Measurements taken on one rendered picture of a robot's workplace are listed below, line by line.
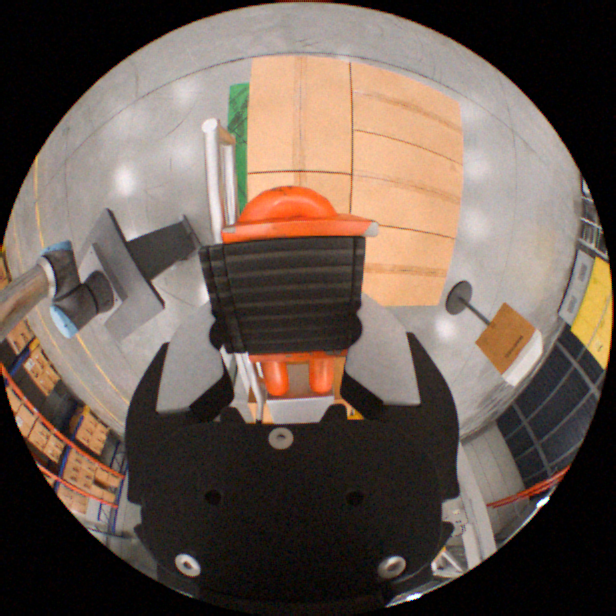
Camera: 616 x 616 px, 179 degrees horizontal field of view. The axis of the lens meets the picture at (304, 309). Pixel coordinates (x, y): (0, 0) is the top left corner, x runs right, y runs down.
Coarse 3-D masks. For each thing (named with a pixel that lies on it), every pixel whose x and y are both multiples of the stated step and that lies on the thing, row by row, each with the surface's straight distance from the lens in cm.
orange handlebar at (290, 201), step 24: (264, 192) 11; (288, 192) 10; (312, 192) 11; (240, 216) 11; (264, 216) 10; (288, 216) 10; (312, 216) 10; (336, 216) 11; (312, 360) 15; (288, 384) 18; (312, 384) 18
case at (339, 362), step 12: (300, 360) 86; (336, 360) 87; (336, 372) 83; (336, 384) 79; (252, 396) 76; (336, 396) 75; (252, 408) 79; (264, 408) 78; (348, 408) 82; (264, 420) 87
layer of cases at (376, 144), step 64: (256, 64) 105; (320, 64) 104; (256, 128) 86; (320, 128) 85; (384, 128) 94; (448, 128) 118; (256, 192) 80; (320, 192) 80; (384, 192) 88; (448, 192) 108; (384, 256) 92; (448, 256) 114
